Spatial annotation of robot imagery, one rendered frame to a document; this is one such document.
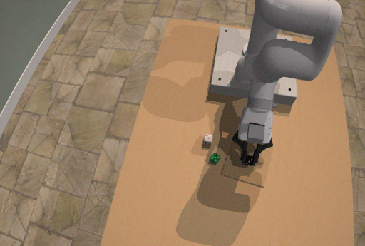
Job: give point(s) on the white die with black pips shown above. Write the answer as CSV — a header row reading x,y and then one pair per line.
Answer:
x,y
208,139

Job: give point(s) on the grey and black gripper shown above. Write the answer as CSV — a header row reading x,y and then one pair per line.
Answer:
x,y
254,115

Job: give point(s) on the green die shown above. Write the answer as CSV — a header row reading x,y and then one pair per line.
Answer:
x,y
214,158

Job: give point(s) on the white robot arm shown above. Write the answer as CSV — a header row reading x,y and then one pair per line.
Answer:
x,y
284,58

